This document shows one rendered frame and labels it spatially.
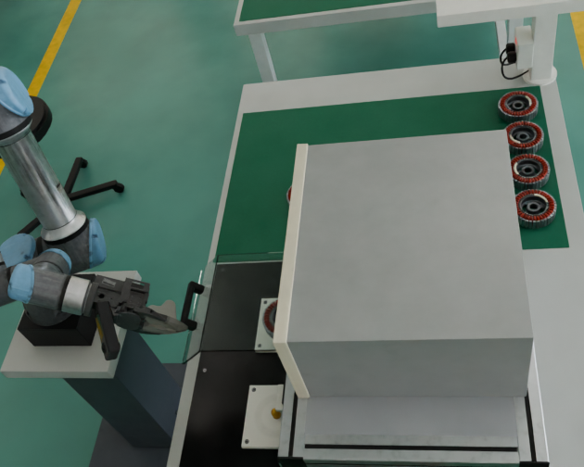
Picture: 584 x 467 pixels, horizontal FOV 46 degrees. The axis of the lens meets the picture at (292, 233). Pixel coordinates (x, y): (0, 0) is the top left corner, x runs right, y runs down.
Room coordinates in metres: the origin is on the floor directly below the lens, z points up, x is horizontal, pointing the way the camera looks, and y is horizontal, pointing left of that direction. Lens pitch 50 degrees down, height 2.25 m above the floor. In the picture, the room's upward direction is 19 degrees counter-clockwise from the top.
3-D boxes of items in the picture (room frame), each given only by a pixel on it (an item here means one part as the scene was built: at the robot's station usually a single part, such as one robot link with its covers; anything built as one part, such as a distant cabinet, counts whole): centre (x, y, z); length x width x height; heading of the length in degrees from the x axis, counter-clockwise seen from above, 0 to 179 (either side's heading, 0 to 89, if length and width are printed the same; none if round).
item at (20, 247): (1.21, 0.65, 1.01); 0.13 x 0.12 x 0.14; 91
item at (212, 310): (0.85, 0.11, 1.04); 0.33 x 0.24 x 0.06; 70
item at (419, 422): (0.73, -0.18, 1.09); 0.68 x 0.44 x 0.05; 160
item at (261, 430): (0.72, 0.17, 0.78); 0.15 x 0.15 x 0.01; 70
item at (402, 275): (0.71, -0.17, 1.22); 0.44 x 0.39 x 0.20; 160
